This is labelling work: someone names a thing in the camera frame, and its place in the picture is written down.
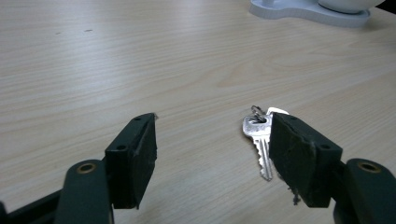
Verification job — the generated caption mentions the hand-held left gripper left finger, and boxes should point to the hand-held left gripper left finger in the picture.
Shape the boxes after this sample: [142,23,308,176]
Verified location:
[105,112,158,210]

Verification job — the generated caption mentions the white plastic base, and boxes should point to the white plastic base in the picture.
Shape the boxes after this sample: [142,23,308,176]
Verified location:
[248,0,372,28]

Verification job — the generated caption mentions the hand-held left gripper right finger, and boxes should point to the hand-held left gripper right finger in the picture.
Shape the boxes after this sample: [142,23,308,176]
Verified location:
[268,112,344,208]

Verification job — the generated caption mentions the silver key with ring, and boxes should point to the silver key with ring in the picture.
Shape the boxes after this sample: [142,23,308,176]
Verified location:
[242,105,290,182]

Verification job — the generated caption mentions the white round bowl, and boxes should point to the white round bowl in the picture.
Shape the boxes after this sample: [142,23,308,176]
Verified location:
[318,0,387,15]

